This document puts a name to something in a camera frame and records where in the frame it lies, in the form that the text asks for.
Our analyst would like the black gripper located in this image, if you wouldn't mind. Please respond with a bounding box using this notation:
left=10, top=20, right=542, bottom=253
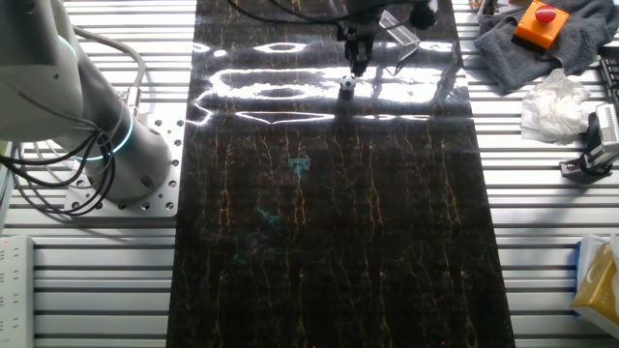
left=337, top=22, right=376, bottom=77

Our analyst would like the white mesh goal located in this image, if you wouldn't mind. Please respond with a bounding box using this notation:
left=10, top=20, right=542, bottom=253
left=378, top=10, right=422, bottom=63

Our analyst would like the black gold-veined marble mat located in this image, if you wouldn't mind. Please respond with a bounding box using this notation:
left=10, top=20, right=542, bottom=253
left=166, top=0, right=516, bottom=348

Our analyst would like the orange emergency stop button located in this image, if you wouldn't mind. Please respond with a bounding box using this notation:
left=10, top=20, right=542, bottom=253
left=511, top=0, right=571, bottom=53

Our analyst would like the crumpled white tissue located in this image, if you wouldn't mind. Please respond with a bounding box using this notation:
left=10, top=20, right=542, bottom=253
left=519, top=67, right=605, bottom=145

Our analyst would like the grey towel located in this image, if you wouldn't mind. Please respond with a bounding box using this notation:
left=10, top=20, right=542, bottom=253
left=473, top=0, right=619, bottom=96

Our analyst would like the black keyboard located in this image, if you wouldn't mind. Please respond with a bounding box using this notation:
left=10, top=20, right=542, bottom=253
left=598, top=41, right=619, bottom=105

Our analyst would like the white blue tissue pack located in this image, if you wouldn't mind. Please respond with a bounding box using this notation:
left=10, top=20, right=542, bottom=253
left=573, top=233, right=619, bottom=326

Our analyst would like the yellow tissue pack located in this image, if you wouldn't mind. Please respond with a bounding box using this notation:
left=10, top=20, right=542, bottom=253
left=571, top=241, right=619, bottom=315

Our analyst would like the white power strip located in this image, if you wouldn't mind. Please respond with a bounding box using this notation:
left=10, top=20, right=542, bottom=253
left=0, top=235, right=36, bottom=348

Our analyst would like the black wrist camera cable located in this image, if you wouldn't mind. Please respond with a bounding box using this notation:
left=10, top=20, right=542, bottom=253
left=268, top=0, right=422, bottom=25

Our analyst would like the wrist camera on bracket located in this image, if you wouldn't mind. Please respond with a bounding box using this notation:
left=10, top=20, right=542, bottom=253
left=408, top=0, right=437, bottom=31

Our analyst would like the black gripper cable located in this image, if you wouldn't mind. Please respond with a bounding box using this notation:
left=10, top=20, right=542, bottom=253
left=226, top=0, right=344, bottom=26

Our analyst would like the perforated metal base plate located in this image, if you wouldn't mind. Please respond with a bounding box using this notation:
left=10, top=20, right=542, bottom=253
left=64, top=113, right=186, bottom=218

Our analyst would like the grey cable with metal connector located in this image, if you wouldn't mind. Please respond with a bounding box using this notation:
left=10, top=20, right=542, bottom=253
left=72, top=24, right=147, bottom=117

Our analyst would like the black cable bundle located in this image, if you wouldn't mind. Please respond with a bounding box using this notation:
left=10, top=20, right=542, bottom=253
left=0, top=130, right=118, bottom=218

